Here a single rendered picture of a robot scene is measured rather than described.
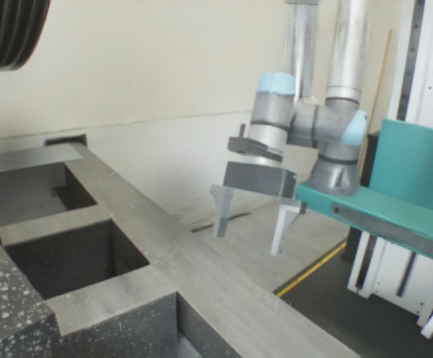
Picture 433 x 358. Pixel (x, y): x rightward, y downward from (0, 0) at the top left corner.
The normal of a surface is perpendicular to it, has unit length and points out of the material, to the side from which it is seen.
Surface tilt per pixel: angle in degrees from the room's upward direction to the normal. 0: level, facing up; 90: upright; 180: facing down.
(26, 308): 0
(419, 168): 90
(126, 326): 90
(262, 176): 67
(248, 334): 0
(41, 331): 90
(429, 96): 90
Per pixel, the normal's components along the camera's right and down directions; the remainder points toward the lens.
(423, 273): -0.73, 0.22
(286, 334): 0.04, -0.93
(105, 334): 0.61, 0.31
